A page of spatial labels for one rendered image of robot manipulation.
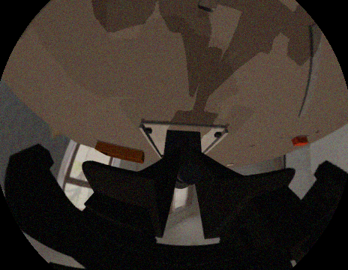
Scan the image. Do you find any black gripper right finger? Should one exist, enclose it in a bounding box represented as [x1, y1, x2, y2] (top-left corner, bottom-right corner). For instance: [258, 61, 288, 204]
[191, 148, 296, 240]

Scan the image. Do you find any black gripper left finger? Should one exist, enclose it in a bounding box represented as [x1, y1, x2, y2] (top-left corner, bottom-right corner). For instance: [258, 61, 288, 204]
[82, 148, 181, 238]

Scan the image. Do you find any orange tray with dark brown rim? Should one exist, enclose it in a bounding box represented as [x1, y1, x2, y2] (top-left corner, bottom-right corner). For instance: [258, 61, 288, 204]
[95, 141, 145, 164]

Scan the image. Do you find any grey flat bar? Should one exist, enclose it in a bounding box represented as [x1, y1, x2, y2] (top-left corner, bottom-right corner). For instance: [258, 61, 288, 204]
[298, 23, 322, 117]

